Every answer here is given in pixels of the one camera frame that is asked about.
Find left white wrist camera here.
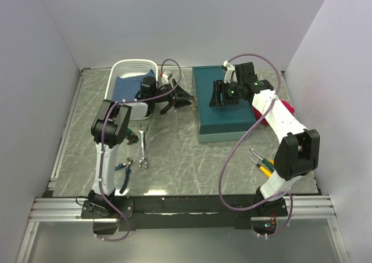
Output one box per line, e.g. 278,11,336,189
160,70,173,85

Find black adjustable wrench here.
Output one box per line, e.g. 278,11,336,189
160,102,174,115

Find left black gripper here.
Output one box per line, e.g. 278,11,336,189
152,80,194,109

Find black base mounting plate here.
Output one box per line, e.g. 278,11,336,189
81,195,289,232

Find blue checkered cloth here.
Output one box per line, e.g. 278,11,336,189
112,70,155,102

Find green handled screwdriver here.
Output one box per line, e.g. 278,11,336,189
252,158,275,172

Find blue handled pliers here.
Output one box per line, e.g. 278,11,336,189
115,157,133,194

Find yellow handled screwdriver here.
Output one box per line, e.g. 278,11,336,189
256,163,272,178

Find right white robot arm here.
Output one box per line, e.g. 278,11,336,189
209,61,320,216

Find white plastic basket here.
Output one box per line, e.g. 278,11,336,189
105,59,159,121

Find purple cable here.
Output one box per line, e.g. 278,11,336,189
217,53,295,238
92,58,183,243

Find magenta cloth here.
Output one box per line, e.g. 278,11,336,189
252,99,295,125

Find teal storage box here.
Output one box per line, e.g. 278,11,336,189
192,66,256,143

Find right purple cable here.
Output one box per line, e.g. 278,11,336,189
217,53,295,238

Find silver open-end wrench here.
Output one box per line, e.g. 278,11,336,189
138,125,150,169

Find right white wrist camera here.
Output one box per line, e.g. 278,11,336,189
221,60,237,84

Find green hex key set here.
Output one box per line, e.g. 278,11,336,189
125,128,139,145

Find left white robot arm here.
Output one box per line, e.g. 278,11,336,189
90,72,192,196

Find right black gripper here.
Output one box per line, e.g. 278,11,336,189
209,80,244,107

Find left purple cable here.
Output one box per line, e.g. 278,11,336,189
92,58,183,243

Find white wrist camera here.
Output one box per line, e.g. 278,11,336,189
221,60,237,84
160,70,173,85

